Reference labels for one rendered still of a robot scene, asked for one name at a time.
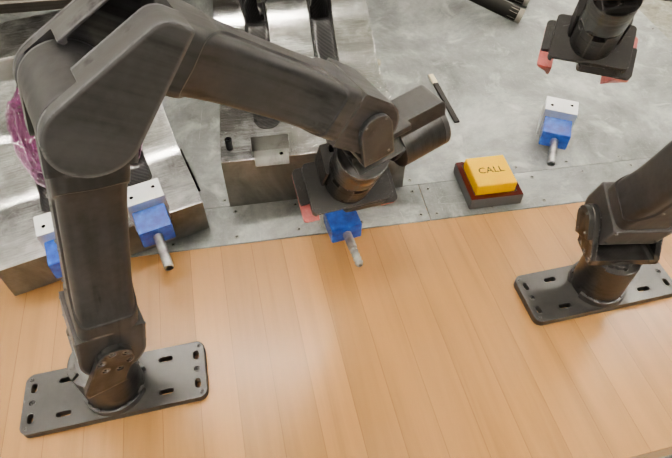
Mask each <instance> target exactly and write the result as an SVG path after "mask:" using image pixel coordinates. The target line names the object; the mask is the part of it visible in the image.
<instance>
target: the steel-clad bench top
mask: <svg viewBox="0 0 672 458"><path fill-rule="evenodd" d="M506 1H508V0H506ZM578 1H579V0H530V1H529V3H528V5H527V7H524V6H521V5H518V4H516V3H513V2H510V1H508V2H510V3H512V4H514V5H516V6H518V7H520V8H522V9H524V10H525V13H524V15H523V17H522V18H521V20H520V22H519V23H516V22H513V21H511V20H509V19H507V18H505V17H503V16H501V15H499V14H497V13H495V12H492V11H490V10H488V9H486V8H484V7H482V6H480V5H478V4H476V3H474V2H472V1H470V0H366V3H367V8H368V13H369V18H370V24H371V30H372V36H373V41H374V47H375V52H376V57H377V59H380V61H381V65H380V66H379V68H380V71H381V74H382V76H383V79H384V82H385V84H386V87H387V89H388V92H389V94H390V97H391V99H394V98H396V97H398V96H400V95H402V94H404V93H406V92H408V91H410V90H412V89H413V88H415V87H417V86H419V85H425V86H426V87H427V88H428V89H429V90H431V91H432V92H433V93H434V94H435V95H436V96H438V97H439V98H440V96H439V94H438V93H437V91H436V89H435V87H434V85H433V84H432V82H431V80H430V78H429V76H428V74H434V76H435V78H436V80H437V82H438V83H439V85H440V87H441V89H442V90H443V92H444V94H445V96H446V98H447V99H448V101H449V103H450V105H451V106H452V108H453V110H454V112H455V113H456V115H457V117H458V119H459V120H460V122H459V123H454V121H453V120H452V118H451V116H450V114H449V112H448V111H447V109H446V111H445V114H446V116H447V119H448V121H449V124H450V128H451V138H450V140H449V142H447V143H446V144H444V145H442V146H440V147H439V148H437V149H435V150H433V151H431V152H430V153H428V154H426V155H424V156H422V157H421V158H419V159H417V160H415V161H414V162H412V163H410V164H408V165H406V166H405V170H404V178H403V186H402V187H397V188H395V190H396V193H397V199H396V200H395V201H394V202H393V203H389V204H385V205H377V206H373V207H369V208H365V209H360V210H356V211H357V213H358V216H359V218H360V220H361V223H362V229H368V228H376V227H384V226H392V225H400V224H409V223H417V222H425V221H430V220H431V221H433V220H441V219H449V218H457V217H466V216H474V215H482V214H490V213H498V212H506V211H515V210H523V209H531V208H539V207H547V206H555V205H564V204H572V203H580V202H585V200H586V198H587V197H588V195H589V194H590V193H591V192H592V191H593V190H594V189H596V188H597V187H598V186H599V185H600V184H601V183H602V182H615V181H617V180H618V179H620V178H621V177H623V176H625V175H628V174H630V173H632V172H633V171H635V170H636V169H638V168H639V167H640V166H642V165H643V164H644V163H646V162H647V161H648V160H649V159H650V158H652V157H653V156H654V155H655V154H656V153H657V152H658V151H660V150H661V149H662V148H663V147H664V146H665V145H666V144H668V143H669V142H670V141H671V140H672V42H671V41H670V40H669V39H668V38H667V37H666V36H665V35H664V34H663V33H662V32H661V31H660V30H659V29H658V28H657V27H656V26H655V25H654V24H653V23H652V22H651V21H650V20H649V19H648V18H647V17H646V16H645V15H644V14H643V13H642V12H641V11H640V10H639V9H638V11H637V13H636V14H635V16H634V19H633V24H632V25H634V26H636V27H637V32H636V37H637V38H638V44H637V55H636V59H635V64H634V69H633V74H632V77H631V78H630V79H629V81H628V82H626V83H605V84H600V80H601V76H600V75H595V74H589V73H584V72H579V71H577V70H576V64H577V63H575V62H569V61H564V60H558V59H553V63H552V67H551V70H550V72H549V73H548V74H546V73H545V71H544V70H543V69H541V68H540V67H538V66H537V60H538V56H539V52H540V48H541V44H542V40H543V36H544V32H545V28H546V25H547V22H548V21H549V20H557V17H558V15H560V14H567V15H573V12H574V10H575V8H576V5H577V3H578ZM547 96H550V97H555V98H560V99H566V100H571V101H576V102H579V106H578V116H577V118H576V121H575V123H574V126H573V128H572V132H571V138H570V141H569V143H568V146H567V148H566V149H565V150H564V149H559V148H557V156H556V164H555V166H552V167H551V166H548V165H547V160H548V153H549V146H545V145H541V144H539V143H538V142H539V136H540V135H537V134H536V132H537V126H538V121H539V118H540V115H541V112H542V109H543V107H544V104H545V101H546V98H547ZM440 99H441V98H440ZM162 106H163V108H164V111H165V114H166V116H167V119H168V122H169V124H170V127H171V129H172V132H173V135H174V137H175V140H176V142H177V145H178V147H179V150H180V149H182V151H183V153H184V156H185V158H186V160H187V162H188V164H189V166H190V169H191V171H192V173H193V175H194V177H195V179H196V182H197V184H198V186H199V188H200V191H198V193H199V195H200V197H201V199H202V202H203V205H204V209H205V213H206V216H207V220H208V224H209V228H207V229H204V230H201V231H199V232H196V233H193V234H190V235H187V236H184V237H182V238H179V239H176V240H173V241H170V242H167V243H166V245H167V248H168V251H169V253H172V252H180V251H188V250H196V249H205V248H213V247H221V246H229V245H237V244H245V243H253V242H262V241H270V240H278V239H286V238H294V237H302V236H311V235H319V234H327V233H328V232H327V229H326V228H321V226H320V223H319V221H318V220H317V221H313V222H309V223H305V222H304V221H303V218H302V214H301V210H300V206H299V202H298V199H293V200H284V201H276V202H267V203H258V204H250V205H241V206H232V207H230V204H229V199H228V194H227V190H226V185H225V180H224V176H223V171H222V166H221V153H220V104H217V103H213V102H208V101H204V100H199V99H193V98H187V97H183V98H172V97H168V96H165V97H164V99H163V101H162ZM496 155H503V156H504V157H505V159H506V161H507V163H508V165H509V167H510V169H511V171H512V173H513V175H514V176H515V178H516V180H517V182H518V184H519V186H520V188H521V190H522V192H523V194H524V195H523V198H522V201H521V203H517V204H509V205H501V206H493V207H484V208H476V209H469V208H468V206H467V203H466V201H465V198H464V196H463V194H462V191H461V189H460V187H459V184H458V182H457V179H456V177H455V175H454V172H453V171H454V166H455V163H457V162H465V160H466V159H469V158H478V157H487V156H496ZM418 185H419V186H418ZM420 191H421V192H420ZM421 194H422V195H421ZM422 197H423V198H422ZM426 208H427V209H426ZM427 211H428V212H427Z"/></svg>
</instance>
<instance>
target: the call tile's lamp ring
mask: <svg viewBox="0 0 672 458"><path fill-rule="evenodd" d="M464 163H465V162H457V163H456V165H457V167H458V170H459V172H460V174H461V177H462V179H463V181H464V184H465V186H466V188H467V191H468V193H469V195H470V197H471V200H478V199H487V198H495V197H504V196H512V195H520V194H523V192H522V190H521V188H520V186H519V184H518V182H517V185H516V187H515V188H516V190H517V191H511V192H503V193H495V194H486V195H478V196H475V195H474V193H473V190H472V188H471V186H470V184H469V181H468V179H467V177H466V174H465V172H464V170H463V168H462V165H464Z"/></svg>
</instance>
